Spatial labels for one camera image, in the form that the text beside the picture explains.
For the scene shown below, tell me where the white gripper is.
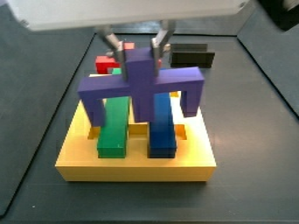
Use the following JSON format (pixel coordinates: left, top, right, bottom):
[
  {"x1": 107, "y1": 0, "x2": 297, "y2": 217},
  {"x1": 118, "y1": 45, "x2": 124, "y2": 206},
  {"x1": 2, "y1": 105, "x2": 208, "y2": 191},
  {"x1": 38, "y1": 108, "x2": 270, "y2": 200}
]
[{"x1": 6, "y1": 0, "x2": 250, "y2": 81}]

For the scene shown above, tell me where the purple three-legged block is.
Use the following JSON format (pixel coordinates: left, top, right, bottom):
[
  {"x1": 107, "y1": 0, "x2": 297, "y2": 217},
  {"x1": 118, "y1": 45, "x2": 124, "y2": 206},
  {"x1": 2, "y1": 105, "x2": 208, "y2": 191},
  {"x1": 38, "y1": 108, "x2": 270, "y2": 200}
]
[{"x1": 79, "y1": 47, "x2": 204, "y2": 127}]

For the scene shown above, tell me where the yellow slotted board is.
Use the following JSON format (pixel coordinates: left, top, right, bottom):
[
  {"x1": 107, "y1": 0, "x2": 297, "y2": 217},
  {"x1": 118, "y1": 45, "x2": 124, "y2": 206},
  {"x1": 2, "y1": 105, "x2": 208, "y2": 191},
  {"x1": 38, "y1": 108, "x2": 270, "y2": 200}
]
[{"x1": 55, "y1": 94, "x2": 216, "y2": 182}]

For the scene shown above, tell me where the red three-legged block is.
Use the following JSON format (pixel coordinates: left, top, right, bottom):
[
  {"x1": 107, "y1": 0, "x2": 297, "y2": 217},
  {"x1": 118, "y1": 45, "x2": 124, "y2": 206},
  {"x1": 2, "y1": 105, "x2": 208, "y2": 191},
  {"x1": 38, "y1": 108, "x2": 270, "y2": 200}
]
[{"x1": 95, "y1": 42, "x2": 164, "y2": 74}]

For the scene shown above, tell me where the green long bar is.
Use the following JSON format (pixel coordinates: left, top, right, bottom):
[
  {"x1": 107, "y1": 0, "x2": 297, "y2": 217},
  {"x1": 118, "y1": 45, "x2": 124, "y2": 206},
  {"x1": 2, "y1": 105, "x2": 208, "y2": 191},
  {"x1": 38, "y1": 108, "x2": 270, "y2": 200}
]
[{"x1": 96, "y1": 67, "x2": 131, "y2": 159}]

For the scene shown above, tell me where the blue long bar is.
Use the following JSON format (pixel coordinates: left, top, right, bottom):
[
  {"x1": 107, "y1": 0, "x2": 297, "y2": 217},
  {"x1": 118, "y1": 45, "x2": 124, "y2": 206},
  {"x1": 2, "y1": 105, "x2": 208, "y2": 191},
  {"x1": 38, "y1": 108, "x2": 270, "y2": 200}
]
[{"x1": 148, "y1": 93, "x2": 176, "y2": 158}]

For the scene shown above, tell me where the black angled bracket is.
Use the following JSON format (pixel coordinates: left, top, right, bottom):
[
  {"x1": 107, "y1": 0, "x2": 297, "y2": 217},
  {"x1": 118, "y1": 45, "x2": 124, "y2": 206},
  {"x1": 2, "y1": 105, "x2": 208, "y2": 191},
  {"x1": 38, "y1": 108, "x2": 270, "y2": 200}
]
[{"x1": 170, "y1": 44, "x2": 215, "y2": 68}]

